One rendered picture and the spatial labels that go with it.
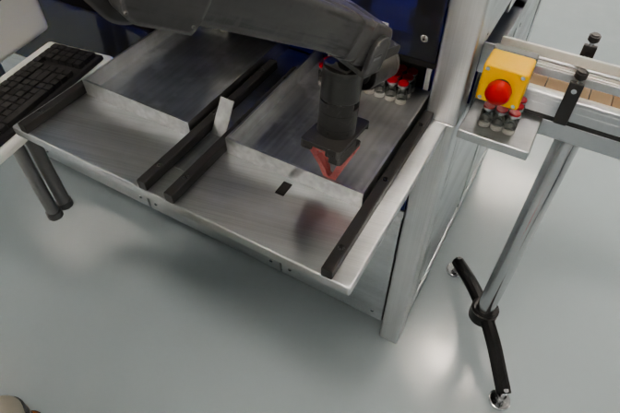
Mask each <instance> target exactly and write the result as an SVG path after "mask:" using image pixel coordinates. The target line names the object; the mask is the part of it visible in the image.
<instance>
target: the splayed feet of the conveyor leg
mask: <svg viewBox="0 0 620 413"><path fill-rule="evenodd" d="M447 273H448V274H449V275H450V276H452V277H460V278H461V280H462V282H463V283H464V285H465V287H466V289H467V291H468V292H469V294H470V296H471V300H472V304H471V307H470V309H469V317H470V319H471V321H472V322H473V323H474V324H476V325H478V326H480V327H481V328H482V330H483V335H484V339H485V343H486V346H487V350H488V355H489V360H490V364H491V369H492V374H493V378H494V383H495V389H494V390H492V391H491V392H490V394H489V396H488V398H489V402H490V404H491V406H492V407H493V408H495V409H497V410H500V411H504V410H507V409H508V408H509V406H510V398H509V396H508V394H511V389H510V384H509V380H508V375H507V367H506V363H505V358H504V353H503V349H502V345H501V341H500V338H499V335H498V332H497V328H496V325H495V320H496V318H497V316H498V314H499V308H498V305H497V306H496V308H495V311H494V312H493V313H492V314H483V313H481V312H480V311H479V310H478V307H477V304H478V301H479V299H480V298H481V296H482V294H483V290H482V288H481V286H480V284H479V282H478V280H477V279H476V277H475V275H473V273H472V272H471V270H470V268H469V267H468V265H467V264H466V262H465V261H464V259H463V258H461V257H460V256H459V257H456V258H455V259H453V262H452V263H449V264H448V265H447Z"/></svg>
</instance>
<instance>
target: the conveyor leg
mask: <svg viewBox="0 0 620 413"><path fill-rule="evenodd" d="M579 148H580V147H578V146H575V145H571V144H568V143H566V142H563V141H560V140H557V139H554V141H553V143H552V145H551V146H550V148H549V151H548V153H547V155H546V157H545V159H544V161H543V163H542V166H541V168H540V170H539V172H538V174H537V177H536V179H535V181H534V183H533V185H532V187H531V190H530V192H529V194H528V196H527V198H526V200H525V203H524V205H523V207H522V209H521V210H520V212H519V216H518V218H517V220H516V222H515V224H514V226H513V229H512V231H511V232H510V234H509V236H508V238H507V242H506V244H505V246H504V248H503V250H502V253H501V254H500V256H499V258H498V260H497V262H496V264H495V268H494V270H493V272H492V274H491V276H490V278H489V280H488V282H487V284H486V286H485V288H484V290H483V294H482V296H481V298H480V299H479V301H478V304H477V307H478V310H479V311H480V312H481V313H483V314H492V313H493V312H494V311H495V308H496V306H497V304H498V303H499V301H500V299H501V297H502V296H503V294H504V292H505V290H506V288H507V285H508V283H509V281H510V279H511V278H512V276H513V274H514V273H515V271H516V269H517V267H518V265H519V262H520V260H521V258H522V256H523V255H524V253H525V252H526V250H527V248H528V246H529V244H530V242H531V239H532V237H533V235H534V233H535V231H536V230H537V229H538V227H539V225H540V223H541V221H542V219H543V216H544V214H545V212H546V210H547V208H548V207H549V206H550V204H551V202H552V200H553V198H554V195H555V193H556V191H557V189H558V187H559V185H560V184H561V182H562V181H563V179H564V177H565V175H566V172H567V170H568V168H569V166H570V164H571V162H572V161H573V159H574V158H575V156H576V154H577V152H578V149H579Z"/></svg>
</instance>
